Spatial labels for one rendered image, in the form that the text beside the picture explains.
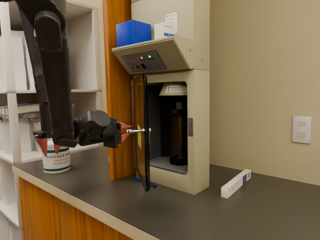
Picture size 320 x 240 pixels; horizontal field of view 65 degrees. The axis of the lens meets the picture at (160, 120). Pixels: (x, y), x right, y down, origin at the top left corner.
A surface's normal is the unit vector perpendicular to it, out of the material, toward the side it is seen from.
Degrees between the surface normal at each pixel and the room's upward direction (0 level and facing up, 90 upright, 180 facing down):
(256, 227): 0
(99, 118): 52
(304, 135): 90
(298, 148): 90
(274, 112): 90
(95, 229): 90
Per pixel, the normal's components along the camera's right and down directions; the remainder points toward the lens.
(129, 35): -0.66, 0.10
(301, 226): -0.02, -0.99
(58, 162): 0.44, 0.10
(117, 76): 0.75, 0.06
